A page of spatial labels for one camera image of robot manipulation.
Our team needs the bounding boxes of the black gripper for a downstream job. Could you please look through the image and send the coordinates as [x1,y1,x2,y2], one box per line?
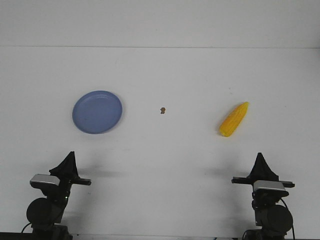
[231,152,295,198]
[49,151,92,198]

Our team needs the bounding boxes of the yellow corn cob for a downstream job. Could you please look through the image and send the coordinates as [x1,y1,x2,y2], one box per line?
[219,101,249,137]

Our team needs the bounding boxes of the blue round plate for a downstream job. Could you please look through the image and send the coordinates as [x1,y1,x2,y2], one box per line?
[71,90,123,135]

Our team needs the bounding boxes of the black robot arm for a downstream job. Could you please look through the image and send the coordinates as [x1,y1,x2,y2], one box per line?
[231,152,295,240]
[26,151,92,240]

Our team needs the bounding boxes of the small brown table stain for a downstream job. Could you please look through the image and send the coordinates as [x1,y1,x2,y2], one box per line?
[160,107,166,115]

